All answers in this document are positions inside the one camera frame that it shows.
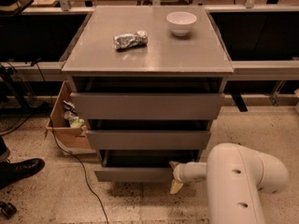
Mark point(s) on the grey drawer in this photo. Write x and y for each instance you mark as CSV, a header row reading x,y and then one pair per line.
x,y
148,140
141,165
147,106

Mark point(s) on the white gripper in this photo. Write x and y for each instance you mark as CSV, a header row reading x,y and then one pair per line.
x,y
179,173

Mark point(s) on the small black floor object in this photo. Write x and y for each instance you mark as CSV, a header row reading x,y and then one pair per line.
x,y
8,209

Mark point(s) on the crumpled silver foil bag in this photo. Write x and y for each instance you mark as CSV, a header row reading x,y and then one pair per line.
x,y
130,40

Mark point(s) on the brown cardboard box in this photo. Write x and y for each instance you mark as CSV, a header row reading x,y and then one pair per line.
x,y
70,138

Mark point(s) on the black tripod stand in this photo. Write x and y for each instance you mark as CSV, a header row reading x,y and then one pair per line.
x,y
6,75

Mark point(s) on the grey middle drawer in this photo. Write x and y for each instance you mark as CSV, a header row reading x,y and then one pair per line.
x,y
148,140

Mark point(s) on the grey drawer cabinet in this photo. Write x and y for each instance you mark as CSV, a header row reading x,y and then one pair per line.
x,y
194,63

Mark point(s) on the black leather shoe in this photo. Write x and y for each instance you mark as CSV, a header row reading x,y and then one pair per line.
x,y
13,172

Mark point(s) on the grey top drawer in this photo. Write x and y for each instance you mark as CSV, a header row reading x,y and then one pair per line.
x,y
147,106

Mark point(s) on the white ceramic bowl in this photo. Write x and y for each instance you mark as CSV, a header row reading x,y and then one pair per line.
x,y
181,23

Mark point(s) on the crumpled wrappers in box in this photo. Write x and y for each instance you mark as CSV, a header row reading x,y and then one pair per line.
x,y
71,115

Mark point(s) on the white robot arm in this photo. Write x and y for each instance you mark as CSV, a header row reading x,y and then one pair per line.
x,y
235,176

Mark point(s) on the grey bottom drawer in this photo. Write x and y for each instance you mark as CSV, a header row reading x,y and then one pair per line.
x,y
141,165

